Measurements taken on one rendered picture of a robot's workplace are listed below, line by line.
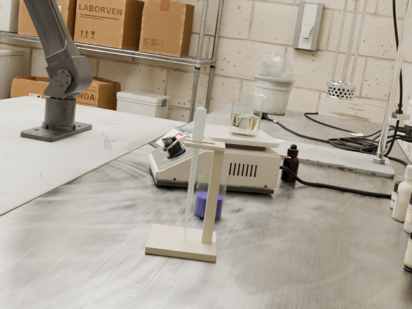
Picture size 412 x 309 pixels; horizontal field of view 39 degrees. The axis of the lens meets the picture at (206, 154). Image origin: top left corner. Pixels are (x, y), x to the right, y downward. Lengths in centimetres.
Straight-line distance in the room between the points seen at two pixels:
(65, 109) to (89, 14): 210
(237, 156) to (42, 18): 52
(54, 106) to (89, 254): 62
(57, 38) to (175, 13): 195
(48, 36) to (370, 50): 239
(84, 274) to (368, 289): 30
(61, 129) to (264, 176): 47
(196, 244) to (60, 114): 62
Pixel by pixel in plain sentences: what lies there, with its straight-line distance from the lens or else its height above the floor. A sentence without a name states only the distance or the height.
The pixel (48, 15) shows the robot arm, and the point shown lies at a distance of 123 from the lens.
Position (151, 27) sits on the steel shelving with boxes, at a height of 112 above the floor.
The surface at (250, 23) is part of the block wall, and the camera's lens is 341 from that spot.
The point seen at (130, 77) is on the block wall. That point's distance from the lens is 358.
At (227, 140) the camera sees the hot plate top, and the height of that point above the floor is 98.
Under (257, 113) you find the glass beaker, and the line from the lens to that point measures 94.
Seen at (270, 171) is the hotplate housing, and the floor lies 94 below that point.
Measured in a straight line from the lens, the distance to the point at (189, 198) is 67.
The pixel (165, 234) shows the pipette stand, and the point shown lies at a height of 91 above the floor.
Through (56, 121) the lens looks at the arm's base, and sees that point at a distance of 123.
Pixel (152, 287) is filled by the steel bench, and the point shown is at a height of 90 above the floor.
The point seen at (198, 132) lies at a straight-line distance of 65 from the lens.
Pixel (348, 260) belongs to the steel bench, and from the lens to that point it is 74.
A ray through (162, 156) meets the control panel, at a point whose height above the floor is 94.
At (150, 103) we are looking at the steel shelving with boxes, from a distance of 321.
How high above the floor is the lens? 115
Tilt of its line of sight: 12 degrees down
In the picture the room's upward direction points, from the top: 8 degrees clockwise
